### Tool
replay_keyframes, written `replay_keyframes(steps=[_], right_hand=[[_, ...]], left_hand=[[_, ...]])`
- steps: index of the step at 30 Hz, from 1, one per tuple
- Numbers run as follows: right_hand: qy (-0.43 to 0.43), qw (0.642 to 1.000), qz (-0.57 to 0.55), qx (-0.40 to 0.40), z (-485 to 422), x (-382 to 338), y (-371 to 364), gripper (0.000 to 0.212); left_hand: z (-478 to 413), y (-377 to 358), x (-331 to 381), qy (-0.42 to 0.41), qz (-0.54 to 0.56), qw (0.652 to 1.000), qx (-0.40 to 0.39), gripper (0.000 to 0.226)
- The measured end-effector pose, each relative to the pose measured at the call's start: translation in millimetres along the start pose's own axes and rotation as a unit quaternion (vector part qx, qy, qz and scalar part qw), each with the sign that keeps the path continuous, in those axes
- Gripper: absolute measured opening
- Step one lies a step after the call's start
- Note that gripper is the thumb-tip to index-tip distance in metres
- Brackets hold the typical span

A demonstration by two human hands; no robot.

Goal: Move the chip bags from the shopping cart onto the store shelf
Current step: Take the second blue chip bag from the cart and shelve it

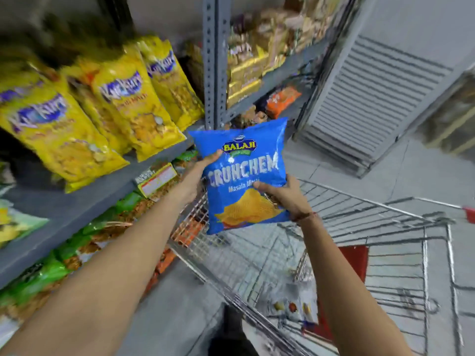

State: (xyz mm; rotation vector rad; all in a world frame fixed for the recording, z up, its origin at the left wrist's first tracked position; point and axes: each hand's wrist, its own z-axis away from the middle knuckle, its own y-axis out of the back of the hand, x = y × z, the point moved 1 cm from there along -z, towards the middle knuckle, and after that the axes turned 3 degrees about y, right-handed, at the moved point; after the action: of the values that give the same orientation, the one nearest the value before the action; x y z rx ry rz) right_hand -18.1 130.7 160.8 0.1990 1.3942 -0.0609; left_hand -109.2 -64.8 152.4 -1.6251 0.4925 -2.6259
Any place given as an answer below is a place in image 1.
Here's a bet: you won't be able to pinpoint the person's right hand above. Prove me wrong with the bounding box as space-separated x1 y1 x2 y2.
253 176 316 222

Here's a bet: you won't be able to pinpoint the person's left hand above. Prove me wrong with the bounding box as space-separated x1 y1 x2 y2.
172 150 223 205

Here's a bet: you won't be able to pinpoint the blue chips packet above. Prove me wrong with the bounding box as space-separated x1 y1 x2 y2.
189 117 291 235

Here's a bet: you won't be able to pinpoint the person's left forearm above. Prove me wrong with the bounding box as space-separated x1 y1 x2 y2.
0 189 194 356

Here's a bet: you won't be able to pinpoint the person's right forearm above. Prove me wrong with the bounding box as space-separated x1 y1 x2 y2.
296 213 413 356

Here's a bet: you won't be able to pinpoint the yellow shelf price tag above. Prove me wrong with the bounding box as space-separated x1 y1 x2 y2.
137 162 179 199

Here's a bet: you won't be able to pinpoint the orange packets under shelf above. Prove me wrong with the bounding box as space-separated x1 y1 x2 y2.
143 215 207 295

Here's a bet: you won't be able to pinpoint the yellow snack packet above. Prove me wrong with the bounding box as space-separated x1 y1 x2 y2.
91 45 187 163
60 58 133 156
0 71 129 183
135 35 205 132

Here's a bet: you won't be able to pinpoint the orange snack packet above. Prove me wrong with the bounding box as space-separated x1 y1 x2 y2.
265 86 303 120

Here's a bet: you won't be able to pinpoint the pile of golden brown packets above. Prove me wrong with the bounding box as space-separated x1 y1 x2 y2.
226 0 347 109

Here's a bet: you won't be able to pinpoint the red cart seat flap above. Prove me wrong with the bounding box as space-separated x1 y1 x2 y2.
302 245 370 343

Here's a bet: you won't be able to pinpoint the clear printed snack packet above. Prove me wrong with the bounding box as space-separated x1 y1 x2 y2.
258 280 320 327

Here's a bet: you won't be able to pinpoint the white louvred panel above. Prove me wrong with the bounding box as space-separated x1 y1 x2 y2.
292 0 475 179

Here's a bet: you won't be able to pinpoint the person's black shoe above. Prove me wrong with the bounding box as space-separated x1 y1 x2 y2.
207 303 261 356

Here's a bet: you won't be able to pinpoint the grey metal shelf rack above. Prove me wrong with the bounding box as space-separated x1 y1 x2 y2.
0 0 334 289

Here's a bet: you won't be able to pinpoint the row of green snack packets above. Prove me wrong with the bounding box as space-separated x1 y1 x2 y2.
0 149 199 325

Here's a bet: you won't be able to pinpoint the green and white packet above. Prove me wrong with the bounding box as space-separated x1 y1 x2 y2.
0 199 50 249

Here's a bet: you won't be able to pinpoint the metal wire shopping cart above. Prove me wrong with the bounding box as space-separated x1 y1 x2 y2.
168 177 475 356

